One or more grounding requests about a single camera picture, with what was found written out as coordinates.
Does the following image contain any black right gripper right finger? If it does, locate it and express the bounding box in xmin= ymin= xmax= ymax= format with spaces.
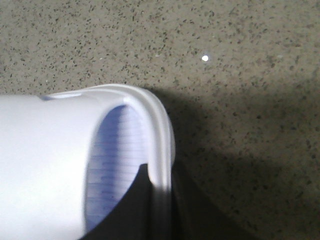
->
xmin=171 ymin=161 xmax=215 ymax=240

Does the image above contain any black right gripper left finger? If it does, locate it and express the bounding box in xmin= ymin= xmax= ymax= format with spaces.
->
xmin=82 ymin=164 xmax=152 ymax=240

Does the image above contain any light blue slipper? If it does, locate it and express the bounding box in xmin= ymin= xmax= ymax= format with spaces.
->
xmin=0 ymin=84 xmax=175 ymax=240

